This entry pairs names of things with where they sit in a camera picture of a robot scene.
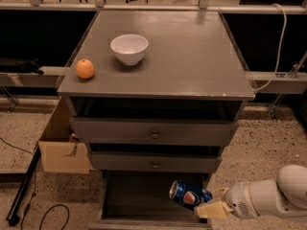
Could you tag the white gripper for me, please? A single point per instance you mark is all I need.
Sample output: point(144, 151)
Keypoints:
point(240, 199)

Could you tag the blue pepsi can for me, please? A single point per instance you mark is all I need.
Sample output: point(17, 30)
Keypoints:
point(188, 195)

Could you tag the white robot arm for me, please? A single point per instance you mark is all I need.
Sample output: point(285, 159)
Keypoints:
point(284, 197)

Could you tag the grey bottom drawer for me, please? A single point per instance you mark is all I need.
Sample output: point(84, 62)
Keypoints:
point(140, 201)

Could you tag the grey drawer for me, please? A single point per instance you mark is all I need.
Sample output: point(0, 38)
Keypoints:
point(155, 122)
point(140, 201)
point(154, 158)

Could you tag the grey drawer cabinet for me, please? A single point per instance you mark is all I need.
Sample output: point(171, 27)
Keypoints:
point(189, 57)

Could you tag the grey middle drawer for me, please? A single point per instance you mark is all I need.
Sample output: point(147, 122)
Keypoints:
point(154, 158)

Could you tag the grey top drawer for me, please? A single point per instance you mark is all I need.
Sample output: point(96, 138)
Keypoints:
point(155, 122)

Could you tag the cardboard box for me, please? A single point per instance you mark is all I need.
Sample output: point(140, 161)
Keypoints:
point(61, 151)

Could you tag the white ceramic bowl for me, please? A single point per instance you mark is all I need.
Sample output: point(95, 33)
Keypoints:
point(129, 48)

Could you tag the orange fruit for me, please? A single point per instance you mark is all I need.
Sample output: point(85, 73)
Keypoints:
point(85, 69)

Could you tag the black bar on floor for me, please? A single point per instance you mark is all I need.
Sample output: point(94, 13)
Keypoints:
point(12, 217)

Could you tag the black bag on shelf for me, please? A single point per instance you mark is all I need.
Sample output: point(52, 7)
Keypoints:
point(19, 65)

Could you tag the metal railing frame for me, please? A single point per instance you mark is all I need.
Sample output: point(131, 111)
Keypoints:
point(232, 6)

